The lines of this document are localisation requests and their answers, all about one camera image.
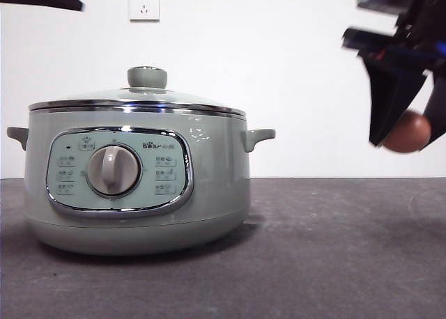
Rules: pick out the white wall socket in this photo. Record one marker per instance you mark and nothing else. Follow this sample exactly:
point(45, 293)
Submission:
point(144, 5)

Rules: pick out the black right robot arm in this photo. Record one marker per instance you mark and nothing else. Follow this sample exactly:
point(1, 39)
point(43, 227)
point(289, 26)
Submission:
point(430, 2)

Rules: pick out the brown egg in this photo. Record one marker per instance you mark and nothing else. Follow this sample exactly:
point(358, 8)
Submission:
point(408, 135)

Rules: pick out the glass lid with green knob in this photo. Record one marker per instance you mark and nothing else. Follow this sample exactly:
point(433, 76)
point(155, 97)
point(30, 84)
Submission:
point(147, 78)

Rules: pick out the pale green electric cooking pot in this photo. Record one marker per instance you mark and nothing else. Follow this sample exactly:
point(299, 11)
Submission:
point(216, 179)

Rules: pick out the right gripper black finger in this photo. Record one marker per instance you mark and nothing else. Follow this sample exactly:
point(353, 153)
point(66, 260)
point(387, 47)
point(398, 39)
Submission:
point(388, 96)
point(439, 106)

